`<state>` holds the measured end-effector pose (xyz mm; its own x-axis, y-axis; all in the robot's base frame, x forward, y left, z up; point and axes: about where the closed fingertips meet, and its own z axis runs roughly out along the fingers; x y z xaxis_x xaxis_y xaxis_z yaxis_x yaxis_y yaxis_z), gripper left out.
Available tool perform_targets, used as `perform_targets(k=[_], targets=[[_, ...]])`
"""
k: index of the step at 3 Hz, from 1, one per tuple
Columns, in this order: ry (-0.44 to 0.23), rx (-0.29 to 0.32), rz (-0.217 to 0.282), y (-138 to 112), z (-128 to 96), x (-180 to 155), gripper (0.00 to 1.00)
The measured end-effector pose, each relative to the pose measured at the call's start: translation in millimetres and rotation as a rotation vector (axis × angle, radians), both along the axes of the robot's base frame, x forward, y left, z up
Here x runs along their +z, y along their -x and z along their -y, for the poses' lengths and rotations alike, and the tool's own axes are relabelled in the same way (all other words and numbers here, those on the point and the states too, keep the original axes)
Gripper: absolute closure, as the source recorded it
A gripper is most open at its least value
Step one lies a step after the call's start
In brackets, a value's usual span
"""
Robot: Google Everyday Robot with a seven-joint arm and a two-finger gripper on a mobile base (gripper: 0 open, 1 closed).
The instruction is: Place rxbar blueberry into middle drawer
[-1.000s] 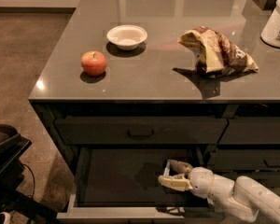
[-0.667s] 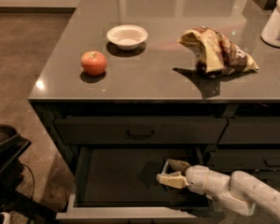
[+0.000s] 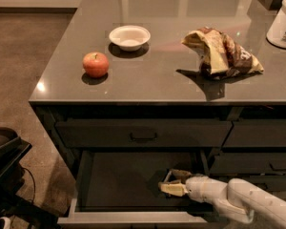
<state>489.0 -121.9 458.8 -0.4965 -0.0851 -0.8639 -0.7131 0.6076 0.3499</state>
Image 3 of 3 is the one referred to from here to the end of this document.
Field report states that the crumpled brown chip bag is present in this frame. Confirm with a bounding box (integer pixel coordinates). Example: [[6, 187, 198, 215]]
[[182, 27, 264, 80]]

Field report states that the black drawer handle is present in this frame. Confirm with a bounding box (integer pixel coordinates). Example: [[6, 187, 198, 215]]
[[130, 133, 158, 142]]

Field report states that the white canister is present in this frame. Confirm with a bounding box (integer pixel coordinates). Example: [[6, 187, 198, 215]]
[[266, 0, 286, 51]]

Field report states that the dark kitchen counter cabinet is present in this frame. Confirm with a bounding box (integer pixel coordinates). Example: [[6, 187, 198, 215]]
[[28, 0, 286, 193]]

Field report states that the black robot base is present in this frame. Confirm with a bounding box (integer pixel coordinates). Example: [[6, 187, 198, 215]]
[[0, 127, 61, 229]]

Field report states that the black cable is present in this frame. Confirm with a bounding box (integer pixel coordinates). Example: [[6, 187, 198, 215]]
[[20, 166, 37, 204]]

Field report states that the right middle drawer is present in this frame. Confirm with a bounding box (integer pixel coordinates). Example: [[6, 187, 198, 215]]
[[210, 153, 286, 175]]

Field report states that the white bowl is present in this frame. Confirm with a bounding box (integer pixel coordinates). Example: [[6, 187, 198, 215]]
[[109, 25, 151, 52]]

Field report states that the open middle drawer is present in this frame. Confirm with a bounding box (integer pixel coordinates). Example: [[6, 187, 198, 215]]
[[58, 151, 228, 229]]

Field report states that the closed top drawer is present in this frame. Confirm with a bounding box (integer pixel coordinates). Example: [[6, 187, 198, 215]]
[[55, 118, 232, 148]]

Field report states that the blue rxbar wrapper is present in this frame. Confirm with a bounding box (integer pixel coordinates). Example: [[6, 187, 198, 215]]
[[163, 170, 173, 183]]

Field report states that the red apple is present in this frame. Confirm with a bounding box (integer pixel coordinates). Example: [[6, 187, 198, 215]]
[[82, 52, 109, 78]]

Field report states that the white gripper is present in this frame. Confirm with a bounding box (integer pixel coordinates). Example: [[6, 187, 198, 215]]
[[158, 169, 211, 203]]

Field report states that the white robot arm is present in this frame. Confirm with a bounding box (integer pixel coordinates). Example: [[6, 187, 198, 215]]
[[158, 169, 286, 229]]

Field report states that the right top drawer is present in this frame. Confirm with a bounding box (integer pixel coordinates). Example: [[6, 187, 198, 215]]
[[223, 120, 286, 148]]

